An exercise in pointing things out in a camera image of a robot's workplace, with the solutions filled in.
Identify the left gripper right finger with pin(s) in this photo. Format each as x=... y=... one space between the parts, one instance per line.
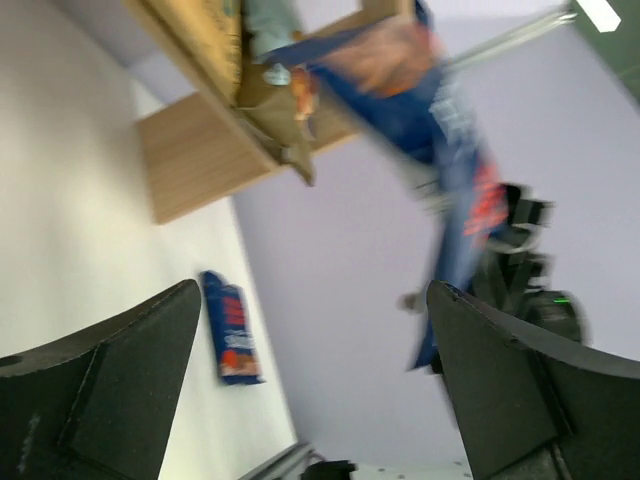
x=529 y=403

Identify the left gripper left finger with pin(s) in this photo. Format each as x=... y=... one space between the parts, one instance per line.
x=100 y=403

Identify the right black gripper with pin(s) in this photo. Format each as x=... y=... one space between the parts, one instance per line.
x=527 y=217

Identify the blue Burts chips bag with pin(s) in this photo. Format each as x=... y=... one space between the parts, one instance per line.
x=392 y=77
x=235 y=353

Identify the light blue cassava chips bag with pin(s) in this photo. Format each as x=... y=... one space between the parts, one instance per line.
x=277 y=101

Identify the tan kettle chips bag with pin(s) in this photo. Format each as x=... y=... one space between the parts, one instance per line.
x=213 y=32

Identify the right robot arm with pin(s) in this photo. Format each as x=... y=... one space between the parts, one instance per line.
x=562 y=307

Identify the wooden two-tier shelf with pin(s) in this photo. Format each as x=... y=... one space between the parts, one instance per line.
x=201 y=148

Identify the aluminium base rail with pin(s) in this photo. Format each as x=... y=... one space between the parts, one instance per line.
x=289 y=464

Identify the right aluminium frame post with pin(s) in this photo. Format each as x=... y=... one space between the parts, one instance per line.
x=512 y=38

